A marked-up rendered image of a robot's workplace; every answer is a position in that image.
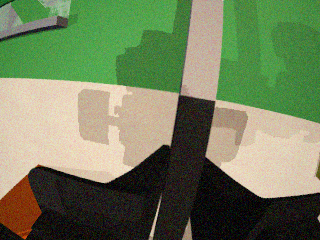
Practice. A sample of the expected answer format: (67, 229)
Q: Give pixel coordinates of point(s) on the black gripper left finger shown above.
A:
(126, 205)

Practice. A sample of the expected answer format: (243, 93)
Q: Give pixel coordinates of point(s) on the green putting mat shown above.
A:
(270, 55)

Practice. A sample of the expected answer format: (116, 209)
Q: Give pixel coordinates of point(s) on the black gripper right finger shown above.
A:
(224, 210)

